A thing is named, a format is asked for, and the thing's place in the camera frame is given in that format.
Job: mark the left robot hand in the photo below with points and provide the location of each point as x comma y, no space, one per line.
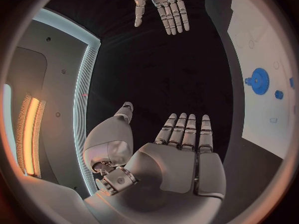
168,168

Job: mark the white task board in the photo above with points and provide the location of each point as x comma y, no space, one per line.
261,50

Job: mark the large blue gear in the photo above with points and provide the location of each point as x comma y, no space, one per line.
261,86

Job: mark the small blue gear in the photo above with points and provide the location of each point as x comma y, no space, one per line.
247,81

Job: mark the glowing light bar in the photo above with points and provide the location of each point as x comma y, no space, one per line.
30,134

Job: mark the blue block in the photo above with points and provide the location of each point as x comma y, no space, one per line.
292,82

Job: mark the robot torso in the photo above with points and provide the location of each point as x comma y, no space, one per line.
60,63

